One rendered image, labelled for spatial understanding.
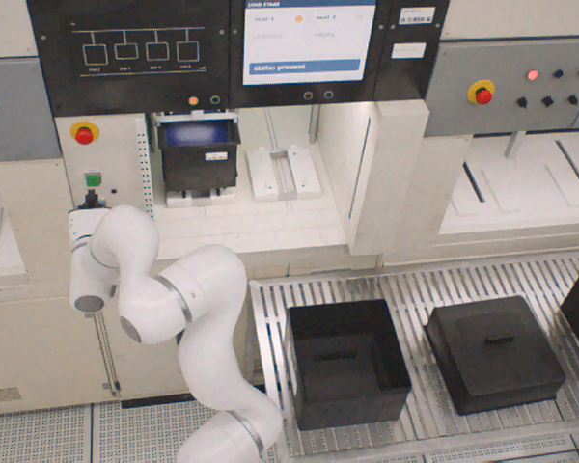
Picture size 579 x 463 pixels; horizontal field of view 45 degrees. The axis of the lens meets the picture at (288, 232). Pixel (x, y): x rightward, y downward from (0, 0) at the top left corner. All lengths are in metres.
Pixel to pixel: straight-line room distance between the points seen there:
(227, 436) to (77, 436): 1.42
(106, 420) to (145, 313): 1.67
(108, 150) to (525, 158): 1.46
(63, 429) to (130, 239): 1.67
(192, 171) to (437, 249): 0.80
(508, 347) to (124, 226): 1.18
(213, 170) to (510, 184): 1.00
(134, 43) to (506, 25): 0.84
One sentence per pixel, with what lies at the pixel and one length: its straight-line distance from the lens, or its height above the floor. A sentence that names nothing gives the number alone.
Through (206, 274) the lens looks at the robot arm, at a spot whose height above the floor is 1.54.
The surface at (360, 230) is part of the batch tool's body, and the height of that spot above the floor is 0.98.
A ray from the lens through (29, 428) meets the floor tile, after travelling 2.80.
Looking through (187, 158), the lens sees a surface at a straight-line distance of 2.02.
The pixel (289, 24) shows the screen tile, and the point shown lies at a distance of 1.55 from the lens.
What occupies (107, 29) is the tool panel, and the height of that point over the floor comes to 1.62.
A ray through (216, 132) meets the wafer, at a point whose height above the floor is 1.04.
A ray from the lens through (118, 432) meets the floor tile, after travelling 2.72.
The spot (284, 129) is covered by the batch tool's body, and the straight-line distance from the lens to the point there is 2.44.
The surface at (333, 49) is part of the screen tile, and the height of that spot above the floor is 1.56.
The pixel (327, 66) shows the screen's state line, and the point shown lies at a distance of 1.63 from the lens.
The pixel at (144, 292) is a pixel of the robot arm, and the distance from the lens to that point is 1.11.
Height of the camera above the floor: 2.43
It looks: 48 degrees down
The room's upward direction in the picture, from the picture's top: 6 degrees clockwise
